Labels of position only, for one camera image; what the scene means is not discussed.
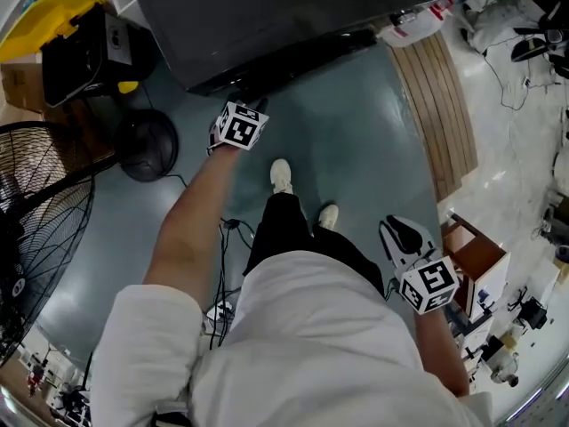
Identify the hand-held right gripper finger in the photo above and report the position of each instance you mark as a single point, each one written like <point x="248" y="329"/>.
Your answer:
<point x="390" y="243"/>
<point x="411" y="234"/>

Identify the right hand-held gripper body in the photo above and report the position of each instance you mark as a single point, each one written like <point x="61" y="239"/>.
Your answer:
<point x="429" y="285"/>

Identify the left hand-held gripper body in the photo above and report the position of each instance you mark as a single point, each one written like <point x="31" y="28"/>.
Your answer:
<point x="240" y="127"/>

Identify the black washing machine door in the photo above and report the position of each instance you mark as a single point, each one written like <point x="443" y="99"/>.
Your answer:
<point x="284" y="67"/>

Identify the dark grey washing machine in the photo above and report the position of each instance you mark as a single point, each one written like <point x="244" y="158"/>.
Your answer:
<point x="266" y="11"/>

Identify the person's right forearm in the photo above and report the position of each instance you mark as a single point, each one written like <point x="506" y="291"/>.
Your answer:
<point x="440" y="349"/>

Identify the person's left forearm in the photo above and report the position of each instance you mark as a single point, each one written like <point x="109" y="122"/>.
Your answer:
<point x="191" y="220"/>

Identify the small brown wooden cabinet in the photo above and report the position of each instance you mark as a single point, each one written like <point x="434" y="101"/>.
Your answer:
<point x="478" y="256"/>

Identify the person's left white shoe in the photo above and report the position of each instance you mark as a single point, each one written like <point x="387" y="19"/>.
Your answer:
<point x="281" y="175"/>

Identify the person's white shoe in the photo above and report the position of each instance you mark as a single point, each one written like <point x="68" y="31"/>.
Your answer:
<point x="329" y="216"/>
<point x="281" y="175"/>

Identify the person's right white shoe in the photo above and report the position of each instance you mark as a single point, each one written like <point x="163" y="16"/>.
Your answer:
<point x="329" y="216"/>

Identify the person's black trousers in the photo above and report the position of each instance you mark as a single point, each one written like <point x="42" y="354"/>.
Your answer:
<point x="284" y="225"/>

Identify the wooden slat panel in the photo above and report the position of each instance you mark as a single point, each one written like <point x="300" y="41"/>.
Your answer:
<point x="438" y="114"/>

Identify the person's white shirt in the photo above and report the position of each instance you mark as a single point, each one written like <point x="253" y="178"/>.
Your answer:
<point x="302" y="349"/>

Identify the black box with white label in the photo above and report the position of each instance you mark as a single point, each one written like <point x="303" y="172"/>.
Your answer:
<point x="84" y="65"/>

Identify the white detergent jug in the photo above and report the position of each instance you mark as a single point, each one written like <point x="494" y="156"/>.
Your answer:
<point x="411" y="27"/>

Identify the white power strip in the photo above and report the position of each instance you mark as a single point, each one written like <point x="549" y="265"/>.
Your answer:
<point x="220" y="311"/>

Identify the yellow plastic bin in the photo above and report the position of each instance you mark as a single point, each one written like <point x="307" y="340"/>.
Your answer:
<point x="53" y="20"/>

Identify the brown cardboard box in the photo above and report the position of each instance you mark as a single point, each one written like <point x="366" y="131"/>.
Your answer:
<point x="20" y="85"/>

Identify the white stuffed bag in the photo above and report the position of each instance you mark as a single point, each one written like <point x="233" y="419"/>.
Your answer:
<point x="498" y="22"/>

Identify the black office chair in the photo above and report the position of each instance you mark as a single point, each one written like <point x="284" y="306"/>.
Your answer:
<point x="540" y="42"/>

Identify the black pedestal fan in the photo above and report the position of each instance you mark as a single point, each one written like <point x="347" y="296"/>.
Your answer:
<point x="40" y="220"/>

